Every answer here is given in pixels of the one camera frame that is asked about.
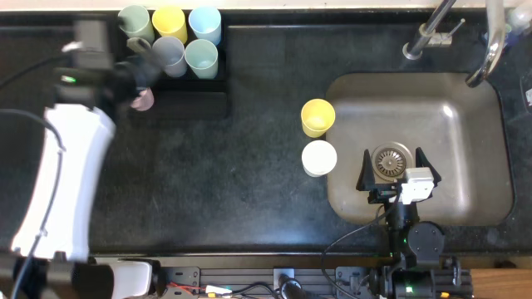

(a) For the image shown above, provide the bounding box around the yellow cup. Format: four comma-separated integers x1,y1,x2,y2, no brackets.
300,98,337,139
151,5,189,45

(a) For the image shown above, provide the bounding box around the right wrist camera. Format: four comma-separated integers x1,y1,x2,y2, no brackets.
390,167,436,206

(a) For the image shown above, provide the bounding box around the blue cup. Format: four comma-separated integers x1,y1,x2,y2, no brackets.
188,5,223,47

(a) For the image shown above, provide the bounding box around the steel tap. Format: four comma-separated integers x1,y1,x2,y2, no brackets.
401,0,509,89

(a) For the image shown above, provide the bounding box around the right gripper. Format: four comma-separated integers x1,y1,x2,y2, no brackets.
356,146,443,205

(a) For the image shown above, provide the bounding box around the green cup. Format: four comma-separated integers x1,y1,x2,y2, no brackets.
117,4,155,45
184,38,219,80

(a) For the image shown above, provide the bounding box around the white cup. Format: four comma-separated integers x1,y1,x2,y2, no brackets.
301,140,338,179

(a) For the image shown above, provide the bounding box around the steel sink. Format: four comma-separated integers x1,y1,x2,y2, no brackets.
325,72,516,228

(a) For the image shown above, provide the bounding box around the mounting rail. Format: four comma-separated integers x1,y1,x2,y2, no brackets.
155,265,475,299

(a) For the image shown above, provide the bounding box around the black tray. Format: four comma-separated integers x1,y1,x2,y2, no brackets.
124,81,229,122
118,11,229,83

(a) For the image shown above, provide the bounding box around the grey cup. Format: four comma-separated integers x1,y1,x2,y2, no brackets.
151,36,188,79

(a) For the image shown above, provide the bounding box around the pink cup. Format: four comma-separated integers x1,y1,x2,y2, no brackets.
129,86,155,112

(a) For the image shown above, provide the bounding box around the blue soap bottle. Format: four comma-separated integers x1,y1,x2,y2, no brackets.
481,3,532,49

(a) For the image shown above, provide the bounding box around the black cable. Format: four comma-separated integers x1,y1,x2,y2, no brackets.
319,186,402,299
0,53,74,299

